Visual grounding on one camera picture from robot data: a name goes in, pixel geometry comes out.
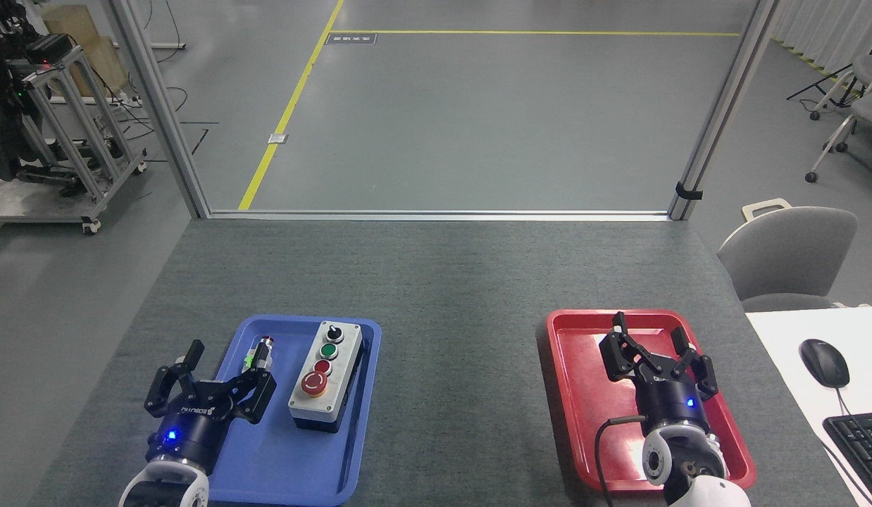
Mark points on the white desk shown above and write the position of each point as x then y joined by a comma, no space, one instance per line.
781,345

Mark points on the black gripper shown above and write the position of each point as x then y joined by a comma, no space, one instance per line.
667,403
193,426

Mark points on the dark floor sign plate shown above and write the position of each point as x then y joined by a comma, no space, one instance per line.
351,39

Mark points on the metal floor outlet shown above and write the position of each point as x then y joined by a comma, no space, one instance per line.
277,139

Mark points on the aluminium frame cart on wheels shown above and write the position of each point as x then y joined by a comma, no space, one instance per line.
77,141

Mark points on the black computer mouse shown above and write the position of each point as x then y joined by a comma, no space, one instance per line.
825,362

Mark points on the black tripod stand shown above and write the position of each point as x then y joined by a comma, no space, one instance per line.
823,81

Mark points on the black clip on post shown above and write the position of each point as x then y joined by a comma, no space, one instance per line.
688,191

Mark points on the grey control box with buttons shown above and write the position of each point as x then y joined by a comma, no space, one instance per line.
323,394

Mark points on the silver aluminium rail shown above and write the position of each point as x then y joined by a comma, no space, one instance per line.
436,215

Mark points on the push button with red cap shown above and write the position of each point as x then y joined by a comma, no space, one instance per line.
261,355

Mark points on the black keyboard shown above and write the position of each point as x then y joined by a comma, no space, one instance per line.
862,447

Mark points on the cardboard box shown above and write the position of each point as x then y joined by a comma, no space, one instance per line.
91,42

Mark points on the silver aluminium post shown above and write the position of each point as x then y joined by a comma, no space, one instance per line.
161,113
721,113

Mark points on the blue plastic tray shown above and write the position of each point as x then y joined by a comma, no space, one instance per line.
288,451

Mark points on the black machine on cart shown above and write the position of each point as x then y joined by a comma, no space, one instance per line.
3,105

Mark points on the grey chair with white legs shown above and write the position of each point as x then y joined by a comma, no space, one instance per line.
871,69
869,113

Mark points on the grey office chair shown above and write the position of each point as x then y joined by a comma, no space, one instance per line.
788,257

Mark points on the red plastic tray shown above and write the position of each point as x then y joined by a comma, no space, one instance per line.
591,394

